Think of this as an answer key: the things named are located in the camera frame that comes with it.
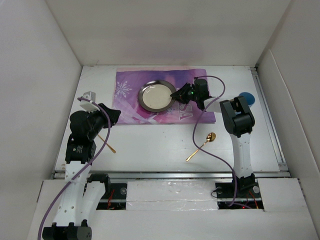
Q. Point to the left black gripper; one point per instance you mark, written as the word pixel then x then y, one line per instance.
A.
pixel 114 114

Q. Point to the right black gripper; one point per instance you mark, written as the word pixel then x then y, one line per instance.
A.
pixel 180 94

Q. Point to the metal rimmed cream plate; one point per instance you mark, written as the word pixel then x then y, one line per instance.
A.
pixel 155 96

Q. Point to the purple printed cloth placemat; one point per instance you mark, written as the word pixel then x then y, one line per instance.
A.
pixel 128 82

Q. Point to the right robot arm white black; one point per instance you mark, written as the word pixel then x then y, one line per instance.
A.
pixel 238 121

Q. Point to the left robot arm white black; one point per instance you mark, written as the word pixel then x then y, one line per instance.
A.
pixel 69 215

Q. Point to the gold fork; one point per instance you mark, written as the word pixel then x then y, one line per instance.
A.
pixel 111 148

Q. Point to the gold spoon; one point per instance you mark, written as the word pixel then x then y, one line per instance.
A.
pixel 210 138

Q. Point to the blue plastic cup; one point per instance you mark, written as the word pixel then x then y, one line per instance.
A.
pixel 250 99

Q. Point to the white foam block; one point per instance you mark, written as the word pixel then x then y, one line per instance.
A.
pixel 171 195

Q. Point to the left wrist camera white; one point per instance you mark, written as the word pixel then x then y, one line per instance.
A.
pixel 86 104

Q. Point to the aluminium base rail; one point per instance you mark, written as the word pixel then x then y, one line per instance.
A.
pixel 160 151

